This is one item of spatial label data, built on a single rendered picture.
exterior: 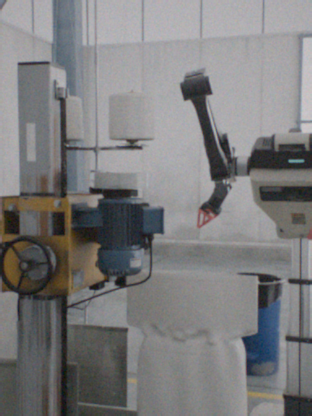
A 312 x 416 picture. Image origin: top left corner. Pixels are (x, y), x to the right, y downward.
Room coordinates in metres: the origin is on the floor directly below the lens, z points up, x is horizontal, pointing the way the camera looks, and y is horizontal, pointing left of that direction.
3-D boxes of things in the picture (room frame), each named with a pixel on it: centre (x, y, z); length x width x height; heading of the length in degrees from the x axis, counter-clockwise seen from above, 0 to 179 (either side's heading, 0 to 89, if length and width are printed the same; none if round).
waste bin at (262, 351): (4.55, -0.70, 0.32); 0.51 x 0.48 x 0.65; 163
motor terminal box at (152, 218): (2.07, 0.01, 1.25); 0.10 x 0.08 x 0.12; 8
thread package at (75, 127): (2.27, 0.33, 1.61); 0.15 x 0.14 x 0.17; 73
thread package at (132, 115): (2.20, 0.08, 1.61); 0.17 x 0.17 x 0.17
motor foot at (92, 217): (2.04, 0.21, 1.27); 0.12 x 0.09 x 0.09; 163
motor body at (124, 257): (2.05, 0.12, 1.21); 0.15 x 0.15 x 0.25
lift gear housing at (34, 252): (1.97, 0.37, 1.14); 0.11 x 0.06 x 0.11; 73
